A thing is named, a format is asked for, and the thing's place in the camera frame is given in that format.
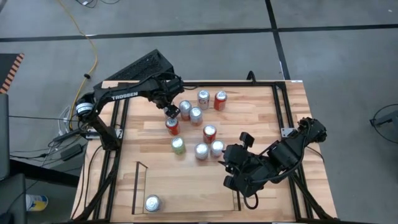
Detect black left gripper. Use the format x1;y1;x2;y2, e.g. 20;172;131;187
151;87;182;119

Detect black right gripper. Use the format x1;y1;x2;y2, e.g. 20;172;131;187
217;144;268;198

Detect red strawberry soda can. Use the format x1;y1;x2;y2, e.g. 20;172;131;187
165;117;181;136
202;124;218;144

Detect silver and salmon seltzer can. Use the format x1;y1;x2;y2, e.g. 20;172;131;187
189;106;204;127
178;100;193;121

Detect pink and silver beverage can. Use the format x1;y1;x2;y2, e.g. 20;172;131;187
194;142;210;161
210;139;225;158

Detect silver cola can red script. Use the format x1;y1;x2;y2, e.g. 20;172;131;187
197;89;211;110

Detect red-orange soda can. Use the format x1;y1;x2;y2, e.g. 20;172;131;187
213;90;228;112

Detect green beverage can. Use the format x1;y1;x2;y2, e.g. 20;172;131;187
170;136;187;156

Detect wooden shelf black metal legs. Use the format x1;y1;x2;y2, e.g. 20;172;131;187
131;161;242;216

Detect black power strip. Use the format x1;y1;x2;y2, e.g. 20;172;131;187
51;129;85;142

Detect black power adapter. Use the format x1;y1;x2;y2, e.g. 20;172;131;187
60;143;83;162

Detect white yellow blue container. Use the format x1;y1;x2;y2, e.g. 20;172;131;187
25;194;49;212

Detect black orange striped floor mat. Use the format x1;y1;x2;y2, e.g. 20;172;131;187
0;52;25;95

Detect dark flat panel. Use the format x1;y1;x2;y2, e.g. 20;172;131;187
0;93;10;181

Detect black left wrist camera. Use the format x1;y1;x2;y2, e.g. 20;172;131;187
164;77;185;94

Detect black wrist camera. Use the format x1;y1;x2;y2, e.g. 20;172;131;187
164;77;185;94
239;131;256;149

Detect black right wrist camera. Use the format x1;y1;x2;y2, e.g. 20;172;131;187
239;131;256;149

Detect black aluminium table frame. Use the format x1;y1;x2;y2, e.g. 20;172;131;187
70;80;338;224

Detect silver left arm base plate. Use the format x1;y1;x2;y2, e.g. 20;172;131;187
86;129;123;140

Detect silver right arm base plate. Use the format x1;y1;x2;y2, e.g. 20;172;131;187
280;126;295;138

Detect yellow extension cable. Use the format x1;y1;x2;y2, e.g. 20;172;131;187
57;0;99;130

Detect white cable bundle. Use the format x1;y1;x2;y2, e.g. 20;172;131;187
57;105;73;131

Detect black and white floor cables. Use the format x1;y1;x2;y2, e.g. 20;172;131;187
74;0;121;9

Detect black stool with ring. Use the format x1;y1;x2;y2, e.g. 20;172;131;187
369;103;398;149

